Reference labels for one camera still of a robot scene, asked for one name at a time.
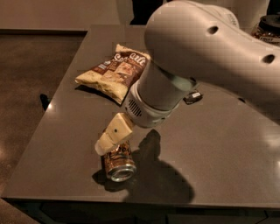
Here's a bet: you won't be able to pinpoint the chip bag white and brown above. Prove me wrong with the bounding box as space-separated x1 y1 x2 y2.
75 44 151 105

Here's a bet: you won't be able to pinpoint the black candy bar wrapper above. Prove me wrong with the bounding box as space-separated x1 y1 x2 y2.
183 90 203 105

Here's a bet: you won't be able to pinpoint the dark person legs in background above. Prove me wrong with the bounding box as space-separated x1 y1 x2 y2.
130 0 164 25

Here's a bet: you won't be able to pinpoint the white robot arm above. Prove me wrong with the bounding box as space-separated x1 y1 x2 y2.
95 0 280 155

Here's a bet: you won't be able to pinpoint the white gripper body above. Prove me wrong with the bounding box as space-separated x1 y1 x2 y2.
124 61 197 128

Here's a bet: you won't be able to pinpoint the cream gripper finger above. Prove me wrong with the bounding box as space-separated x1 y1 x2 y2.
94 113 134 156

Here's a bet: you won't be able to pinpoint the orange soda can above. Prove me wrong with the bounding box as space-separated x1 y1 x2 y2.
103 141 137 182

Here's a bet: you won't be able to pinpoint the snack jar with black lid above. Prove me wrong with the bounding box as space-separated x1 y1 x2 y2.
251 15 280 46

